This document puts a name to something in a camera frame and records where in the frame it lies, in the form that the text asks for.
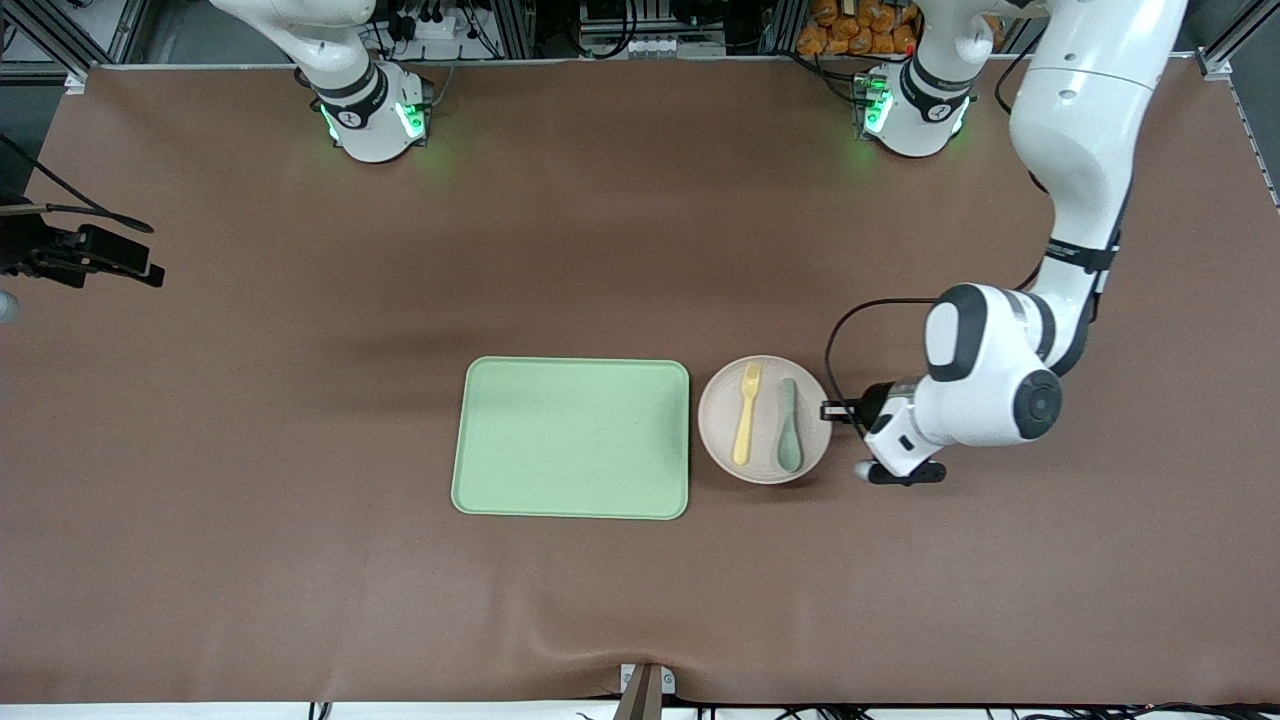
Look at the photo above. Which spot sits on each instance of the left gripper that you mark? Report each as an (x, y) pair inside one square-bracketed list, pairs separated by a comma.
[(872, 403)]

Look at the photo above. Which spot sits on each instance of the yellow plastic fork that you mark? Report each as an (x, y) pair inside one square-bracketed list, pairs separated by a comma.
[(742, 445)]

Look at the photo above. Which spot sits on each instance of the beige round plate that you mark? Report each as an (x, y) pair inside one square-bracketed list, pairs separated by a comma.
[(715, 420)]

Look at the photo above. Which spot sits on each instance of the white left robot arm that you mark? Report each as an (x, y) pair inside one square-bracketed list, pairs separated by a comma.
[(1080, 130)]

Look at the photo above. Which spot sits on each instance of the green plastic spoon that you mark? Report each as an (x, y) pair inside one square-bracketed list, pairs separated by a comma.
[(790, 455)]

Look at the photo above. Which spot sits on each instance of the light green rectangular tray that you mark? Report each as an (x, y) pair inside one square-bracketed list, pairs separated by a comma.
[(570, 440)]

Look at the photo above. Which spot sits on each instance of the brown table cover mat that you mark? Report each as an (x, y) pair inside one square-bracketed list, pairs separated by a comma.
[(300, 560)]

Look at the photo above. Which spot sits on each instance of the bag of orange buns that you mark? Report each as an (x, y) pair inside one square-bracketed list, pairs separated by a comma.
[(860, 25)]

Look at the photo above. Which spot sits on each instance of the white power strip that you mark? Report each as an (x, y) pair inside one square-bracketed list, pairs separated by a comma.
[(430, 27)]

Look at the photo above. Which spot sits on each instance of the white terminal strip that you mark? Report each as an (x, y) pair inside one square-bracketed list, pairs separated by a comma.
[(650, 46)]

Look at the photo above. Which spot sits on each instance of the aluminium frame post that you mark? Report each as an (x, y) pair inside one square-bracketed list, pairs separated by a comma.
[(512, 25)]

